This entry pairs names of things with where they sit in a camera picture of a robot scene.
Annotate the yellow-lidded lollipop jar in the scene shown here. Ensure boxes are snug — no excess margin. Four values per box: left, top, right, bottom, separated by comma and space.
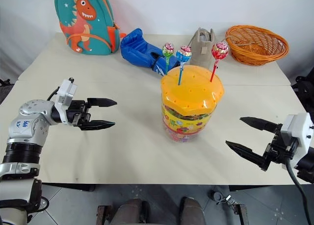
160, 65, 225, 144

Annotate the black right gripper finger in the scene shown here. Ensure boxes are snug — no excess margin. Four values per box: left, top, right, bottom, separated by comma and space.
225, 140, 265, 167
239, 116, 280, 134

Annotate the dark rounded right foot shape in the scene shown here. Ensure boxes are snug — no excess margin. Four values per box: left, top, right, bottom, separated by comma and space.
178, 196, 206, 225

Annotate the black caster wheel clamp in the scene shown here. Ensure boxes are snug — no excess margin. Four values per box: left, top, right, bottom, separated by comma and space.
211, 190, 234, 206

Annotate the black chair base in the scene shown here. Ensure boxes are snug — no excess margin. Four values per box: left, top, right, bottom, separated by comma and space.
291, 67, 314, 113

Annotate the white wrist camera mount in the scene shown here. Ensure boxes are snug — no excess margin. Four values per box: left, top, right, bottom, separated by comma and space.
280, 112, 314, 163
53, 77, 78, 110

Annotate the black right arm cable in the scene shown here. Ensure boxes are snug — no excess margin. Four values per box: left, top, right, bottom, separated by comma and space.
284, 141, 314, 225

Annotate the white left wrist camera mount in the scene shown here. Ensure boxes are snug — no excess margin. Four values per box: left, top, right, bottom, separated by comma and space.
53, 77, 78, 110

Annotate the dark rounded left foot shape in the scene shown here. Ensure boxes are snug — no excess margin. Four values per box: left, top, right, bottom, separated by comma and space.
113, 198, 151, 225

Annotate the teal dinosaur backpack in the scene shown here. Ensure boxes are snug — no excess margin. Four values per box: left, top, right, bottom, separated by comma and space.
54, 0, 126, 56

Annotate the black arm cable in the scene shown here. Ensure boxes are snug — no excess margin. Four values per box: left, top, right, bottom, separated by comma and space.
284, 141, 314, 225
46, 86, 61, 100

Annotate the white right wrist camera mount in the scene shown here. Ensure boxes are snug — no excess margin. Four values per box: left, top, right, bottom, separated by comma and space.
280, 112, 314, 163

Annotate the blue boxing glove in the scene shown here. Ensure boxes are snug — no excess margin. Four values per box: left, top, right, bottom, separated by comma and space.
120, 28, 182, 77

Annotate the orange wicker basket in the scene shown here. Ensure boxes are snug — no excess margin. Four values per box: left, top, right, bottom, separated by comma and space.
225, 25, 290, 67

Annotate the blue-stick lollipop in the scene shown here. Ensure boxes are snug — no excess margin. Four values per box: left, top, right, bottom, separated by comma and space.
176, 45, 192, 86

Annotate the red-stick lollipop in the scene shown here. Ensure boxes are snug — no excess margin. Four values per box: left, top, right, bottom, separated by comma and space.
209, 41, 229, 83

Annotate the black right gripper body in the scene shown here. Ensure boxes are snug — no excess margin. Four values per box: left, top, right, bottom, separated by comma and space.
259, 123, 297, 172

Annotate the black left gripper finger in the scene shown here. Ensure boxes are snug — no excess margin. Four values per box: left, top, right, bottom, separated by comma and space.
78, 120, 116, 131
86, 97, 118, 108

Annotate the dark rounded foot shape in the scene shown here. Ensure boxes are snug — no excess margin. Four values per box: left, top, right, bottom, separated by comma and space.
113, 198, 151, 225
178, 196, 206, 225

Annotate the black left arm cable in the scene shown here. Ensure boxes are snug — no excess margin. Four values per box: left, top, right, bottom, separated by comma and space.
46, 86, 61, 100

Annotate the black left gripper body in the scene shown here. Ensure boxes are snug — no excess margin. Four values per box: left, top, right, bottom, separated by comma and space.
64, 100, 91, 127

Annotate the beige small tote bag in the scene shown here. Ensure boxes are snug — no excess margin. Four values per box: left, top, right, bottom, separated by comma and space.
187, 27, 216, 69

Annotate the green-stick lollipop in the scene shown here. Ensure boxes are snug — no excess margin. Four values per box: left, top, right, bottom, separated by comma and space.
162, 42, 175, 76

